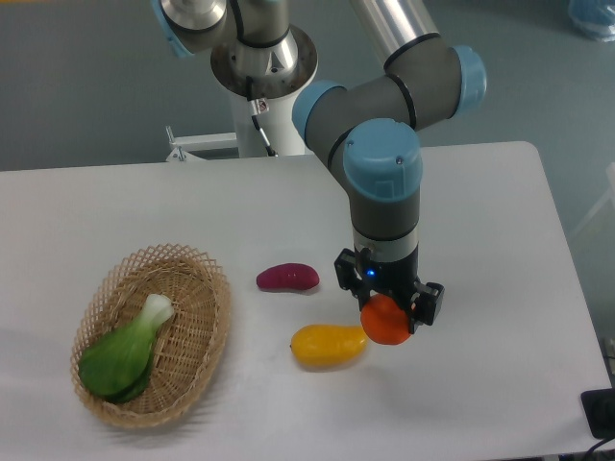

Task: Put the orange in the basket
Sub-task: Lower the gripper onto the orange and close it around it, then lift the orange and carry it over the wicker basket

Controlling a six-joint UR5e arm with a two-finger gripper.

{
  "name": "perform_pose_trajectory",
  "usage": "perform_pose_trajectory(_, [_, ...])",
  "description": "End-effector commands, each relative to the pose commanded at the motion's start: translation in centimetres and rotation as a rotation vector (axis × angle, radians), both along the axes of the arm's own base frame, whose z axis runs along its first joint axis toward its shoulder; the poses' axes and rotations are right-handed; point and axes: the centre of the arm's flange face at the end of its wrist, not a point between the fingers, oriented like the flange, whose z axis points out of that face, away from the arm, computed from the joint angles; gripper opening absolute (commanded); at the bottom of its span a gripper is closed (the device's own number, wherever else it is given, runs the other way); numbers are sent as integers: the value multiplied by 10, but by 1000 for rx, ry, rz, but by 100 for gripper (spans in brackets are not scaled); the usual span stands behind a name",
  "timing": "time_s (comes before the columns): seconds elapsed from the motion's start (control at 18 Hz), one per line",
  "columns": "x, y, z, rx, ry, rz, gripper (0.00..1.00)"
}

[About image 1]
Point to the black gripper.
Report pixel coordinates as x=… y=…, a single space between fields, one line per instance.
x=359 y=273

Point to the orange fruit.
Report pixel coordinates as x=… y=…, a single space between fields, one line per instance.
x=384 y=322

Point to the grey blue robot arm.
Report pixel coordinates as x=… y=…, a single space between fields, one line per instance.
x=365 y=136

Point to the woven bamboo basket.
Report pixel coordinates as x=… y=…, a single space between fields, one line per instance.
x=189 y=345

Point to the yellow mango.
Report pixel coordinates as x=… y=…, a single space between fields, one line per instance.
x=325 y=346

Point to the purple sweet potato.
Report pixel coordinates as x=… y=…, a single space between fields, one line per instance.
x=288 y=276

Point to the black device at edge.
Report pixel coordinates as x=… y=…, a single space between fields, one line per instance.
x=598 y=406

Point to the green bok choy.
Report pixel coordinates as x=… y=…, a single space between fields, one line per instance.
x=116 y=368

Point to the blue plastic bag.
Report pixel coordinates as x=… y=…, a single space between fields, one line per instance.
x=595 y=18

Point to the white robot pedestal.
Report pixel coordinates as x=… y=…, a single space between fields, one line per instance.
x=263 y=127

